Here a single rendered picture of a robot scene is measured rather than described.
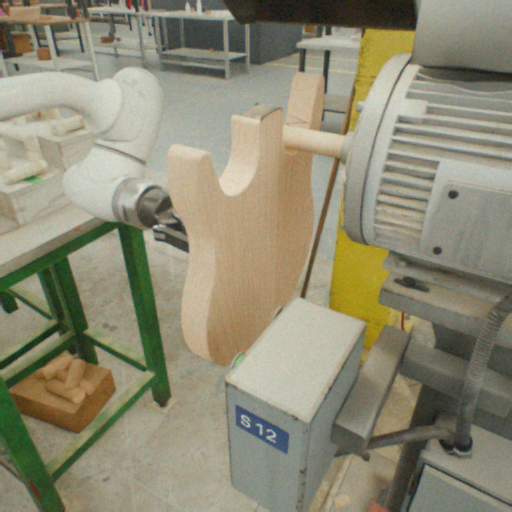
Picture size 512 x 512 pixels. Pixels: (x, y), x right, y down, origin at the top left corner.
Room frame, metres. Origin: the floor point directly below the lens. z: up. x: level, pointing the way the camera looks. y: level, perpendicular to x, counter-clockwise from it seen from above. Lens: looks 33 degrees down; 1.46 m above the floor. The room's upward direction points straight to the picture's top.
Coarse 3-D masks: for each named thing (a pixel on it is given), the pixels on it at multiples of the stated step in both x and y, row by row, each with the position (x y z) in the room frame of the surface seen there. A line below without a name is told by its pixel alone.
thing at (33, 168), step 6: (36, 162) 1.04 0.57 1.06; (42, 162) 1.05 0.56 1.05; (18, 168) 1.00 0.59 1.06; (24, 168) 1.00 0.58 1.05; (30, 168) 1.01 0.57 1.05; (36, 168) 1.02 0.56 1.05; (42, 168) 1.04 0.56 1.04; (6, 174) 0.97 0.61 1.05; (12, 174) 0.97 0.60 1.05; (18, 174) 0.98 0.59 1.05; (24, 174) 0.99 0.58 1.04; (30, 174) 1.01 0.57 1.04; (36, 174) 1.03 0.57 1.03; (6, 180) 0.97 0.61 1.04; (12, 180) 0.97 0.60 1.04; (18, 180) 0.98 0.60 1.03
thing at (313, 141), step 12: (288, 132) 0.63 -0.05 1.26; (300, 132) 0.63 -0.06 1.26; (312, 132) 0.62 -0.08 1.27; (324, 132) 0.61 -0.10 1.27; (288, 144) 0.63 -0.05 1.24; (300, 144) 0.62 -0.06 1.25; (312, 144) 0.61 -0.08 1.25; (324, 144) 0.60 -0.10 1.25; (336, 144) 0.59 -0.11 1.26; (336, 156) 0.59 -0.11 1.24
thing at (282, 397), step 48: (288, 336) 0.35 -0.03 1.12; (336, 336) 0.35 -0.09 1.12; (240, 384) 0.28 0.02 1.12; (288, 384) 0.28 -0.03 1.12; (336, 384) 0.29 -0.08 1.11; (240, 432) 0.27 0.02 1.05; (288, 432) 0.25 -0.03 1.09; (432, 432) 0.33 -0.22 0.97; (240, 480) 0.28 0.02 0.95; (288, 480) 0.24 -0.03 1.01
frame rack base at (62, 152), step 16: (32, 128) 1.17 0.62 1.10; (48, 128) 1.17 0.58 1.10; (80, 128) 1.17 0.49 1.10; (16, 144) 1.17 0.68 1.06; (48, 144) 1.09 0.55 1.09; (64, 144) 1.08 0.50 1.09; (80, 144) 1.11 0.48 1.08; (48, 160) 1.10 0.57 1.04; (64, 160) 1.07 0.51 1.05; (80, 160) 1.10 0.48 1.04
